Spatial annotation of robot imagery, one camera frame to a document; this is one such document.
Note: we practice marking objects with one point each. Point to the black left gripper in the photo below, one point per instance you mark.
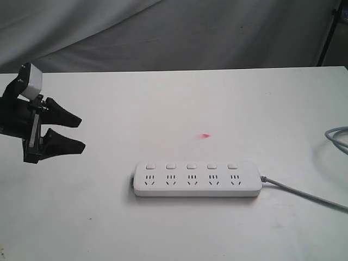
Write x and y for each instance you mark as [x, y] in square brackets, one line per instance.
[21, 108]

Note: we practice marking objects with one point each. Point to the white five-outlet power strip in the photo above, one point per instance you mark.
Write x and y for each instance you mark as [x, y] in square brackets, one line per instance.
[197, 179]

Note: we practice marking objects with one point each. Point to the white backdrop cloth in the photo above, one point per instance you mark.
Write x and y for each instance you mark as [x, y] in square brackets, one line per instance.
[105, 36]

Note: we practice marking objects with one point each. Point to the black tripod stand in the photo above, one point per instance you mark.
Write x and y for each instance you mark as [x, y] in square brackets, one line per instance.
[336, 13]

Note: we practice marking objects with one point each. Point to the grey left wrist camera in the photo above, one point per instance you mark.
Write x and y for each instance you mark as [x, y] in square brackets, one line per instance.
[32, 79]

